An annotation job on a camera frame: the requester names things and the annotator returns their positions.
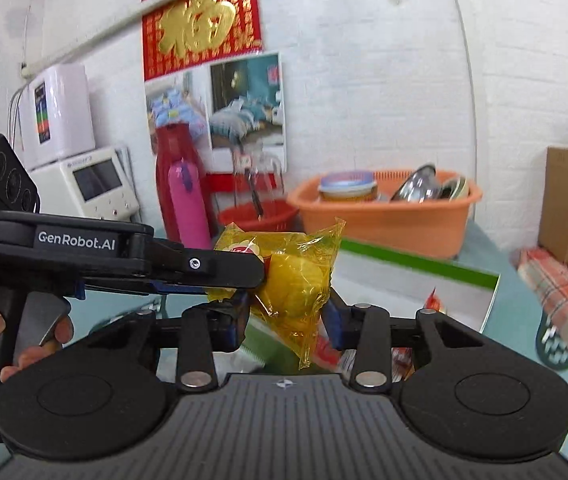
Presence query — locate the yellow bread packet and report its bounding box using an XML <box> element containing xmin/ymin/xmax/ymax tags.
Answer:
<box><xmin>208</xmin><ymin>217</ymin><xmax>348</xmax><ymax>372</ymax></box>

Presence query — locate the red plastic basin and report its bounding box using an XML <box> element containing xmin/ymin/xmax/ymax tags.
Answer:
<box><xmin>217</xmin><ymin>200</ymin><xmax>299</xmax><ymax>234</ymax></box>

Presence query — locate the red plaid cloth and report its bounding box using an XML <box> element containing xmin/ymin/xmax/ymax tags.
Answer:
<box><xmin>516</xmin><ymin>247</ymin><xmax>568</xmax><ymax>387</ymax></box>

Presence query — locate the red chips packet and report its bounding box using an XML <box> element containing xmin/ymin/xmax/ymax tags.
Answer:
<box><xmin>423</xmin><ymin>287</ymin><xmax>448</xmax><ymax>314</ymax></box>

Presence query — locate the red white snack packet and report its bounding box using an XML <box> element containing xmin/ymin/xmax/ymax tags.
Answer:
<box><xmin>314</xmin><ymin>337</ymin><xmax>415</xmax><ymax>377</ymax></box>

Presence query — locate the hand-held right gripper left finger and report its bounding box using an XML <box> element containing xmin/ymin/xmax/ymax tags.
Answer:
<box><xmin>64</xmin><ymin>294</ymin><xmax>252</xmax><ymax>394</ymax></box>

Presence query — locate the pink thermos bottle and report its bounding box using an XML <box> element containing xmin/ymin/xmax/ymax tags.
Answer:
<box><xmin>167</xmin><ymin>160</ymin><xmax>213</xmax><ymax>250</ymax></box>

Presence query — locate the metal bowl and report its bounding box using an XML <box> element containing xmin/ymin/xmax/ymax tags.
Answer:
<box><xmin>391</xmin><ymin>163</ymin><xmax>445</xmax><ymax>202</ymax></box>

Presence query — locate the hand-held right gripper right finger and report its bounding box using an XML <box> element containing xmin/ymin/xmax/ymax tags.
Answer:
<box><xmin>320</xmin><ymin>292</ymin><xmax>506</xmax><ymax>395</ymax></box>

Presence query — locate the small dark bowl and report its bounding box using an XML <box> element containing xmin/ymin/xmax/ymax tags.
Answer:
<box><xmin>439</xmin><ymin>177</ymin><xmax>470</xmax><ymax>201</ymax></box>

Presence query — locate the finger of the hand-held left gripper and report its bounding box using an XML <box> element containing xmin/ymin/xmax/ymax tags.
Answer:
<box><xmin>148</xmin><ymin>239</ymin><xmax>268</xmax><ymax>293</ymax></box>
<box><xmin>75</xmin><ymin>280</ymin><xmax>251</xmax><ymax>307</ymax></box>

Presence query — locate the white device with screen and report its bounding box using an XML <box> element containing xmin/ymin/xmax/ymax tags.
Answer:
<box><xmin>29</xmin><ymin>144</ymin><xmax>141</xmax><ymax>221</ymax></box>

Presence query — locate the red gold wall poster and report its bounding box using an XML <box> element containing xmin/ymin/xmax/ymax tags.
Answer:
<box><xmin>141</xmin><ymin>0</ymin><xmax>264</xmax><ymax>82</ymax></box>

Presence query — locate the green cardboard box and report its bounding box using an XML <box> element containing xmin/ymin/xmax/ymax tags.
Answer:
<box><xmin>331</xmin><ymin>238</ymin><xmax>501</xmax><ymax>335</ymax></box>

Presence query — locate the white water purifier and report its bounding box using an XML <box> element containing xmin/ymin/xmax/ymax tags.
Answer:
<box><xmin>18</xmin><ymin>63</ymin><xmax>96</xmax><ymax>171</ymax></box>

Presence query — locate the red thermos jug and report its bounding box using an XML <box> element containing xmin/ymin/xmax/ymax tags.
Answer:
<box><xmin>155</xmin><ymin>124</ymin><xmax>216</xmax><ymax>251</ymax></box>

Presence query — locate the bedding wall poster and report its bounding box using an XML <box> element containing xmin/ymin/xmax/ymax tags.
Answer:
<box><xmin>144</xmin><ymin>50</ymin><xmax>288</xmax><ymax>172</ymax></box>

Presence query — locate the teal printed tablecloth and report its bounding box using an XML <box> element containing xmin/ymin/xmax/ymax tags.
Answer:
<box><xmin>64</xmin><ymin>220</ymin><xmax>568</xmax><ymax>468</ymax></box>

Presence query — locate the orange plastic tub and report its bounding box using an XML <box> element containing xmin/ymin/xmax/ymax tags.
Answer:
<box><xmin>287</xmin><ymin>169</ymin><xmax>484</xmax><ymax>260</ymax></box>

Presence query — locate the white wall pipe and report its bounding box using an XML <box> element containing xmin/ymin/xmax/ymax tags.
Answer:
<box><xmin>443</xmin><ymin>0</ymin><xmax>480</xmax><ymax>222</ymax></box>
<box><xmin>20</xmin><ymin>0</ymin><xmax>266</xmax><ymax>79</ymax></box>

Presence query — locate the stack of blue plates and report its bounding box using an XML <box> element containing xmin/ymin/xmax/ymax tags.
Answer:
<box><xmin>318</xmin><ymin>170</ymin><xmax>379</xmax><ymax>204</ymax></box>

